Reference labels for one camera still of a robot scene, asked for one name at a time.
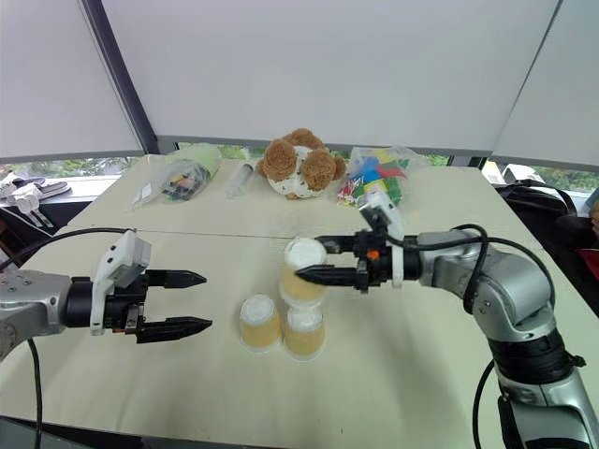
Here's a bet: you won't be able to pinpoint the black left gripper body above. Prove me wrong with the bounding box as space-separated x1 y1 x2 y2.
104 269 152 345

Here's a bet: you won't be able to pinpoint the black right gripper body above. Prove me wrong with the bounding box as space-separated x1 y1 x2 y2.
352 205 395 295

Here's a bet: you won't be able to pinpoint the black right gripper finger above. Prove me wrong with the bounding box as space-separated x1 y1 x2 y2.
294 264 367 289
314 235 359 256

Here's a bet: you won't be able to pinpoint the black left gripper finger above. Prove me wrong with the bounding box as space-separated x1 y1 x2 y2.
135 316 214 345
144 268 209 290

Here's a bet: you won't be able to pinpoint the tan paper cup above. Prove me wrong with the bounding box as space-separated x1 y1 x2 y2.
239 294 284 355
278 237 328 303
282 305 327 362

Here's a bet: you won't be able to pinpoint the plastic bag of colourful toys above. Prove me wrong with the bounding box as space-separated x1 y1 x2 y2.
335 145 423 212

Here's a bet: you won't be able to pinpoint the brown teddy bear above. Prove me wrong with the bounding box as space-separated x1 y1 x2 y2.
256 127 349 202

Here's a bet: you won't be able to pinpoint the plastic bag of dark items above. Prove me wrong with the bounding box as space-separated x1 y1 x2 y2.
130 143 224 206

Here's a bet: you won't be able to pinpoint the clear plastic syringe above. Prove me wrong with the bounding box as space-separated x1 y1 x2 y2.
224 158 256 200

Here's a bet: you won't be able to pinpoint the white slippers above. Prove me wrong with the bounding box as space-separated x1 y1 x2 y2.
0 169 72 212

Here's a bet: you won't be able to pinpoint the black backpack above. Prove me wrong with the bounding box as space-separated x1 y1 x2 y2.
494 179 599 301

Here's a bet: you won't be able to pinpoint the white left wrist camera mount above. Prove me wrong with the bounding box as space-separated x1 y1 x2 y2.
89 229 153 338

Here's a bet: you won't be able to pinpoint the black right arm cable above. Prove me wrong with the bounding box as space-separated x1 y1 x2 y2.
386 223 557 449

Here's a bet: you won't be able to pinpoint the dark window frame post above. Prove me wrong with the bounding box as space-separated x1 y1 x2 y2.
80 0 161 156

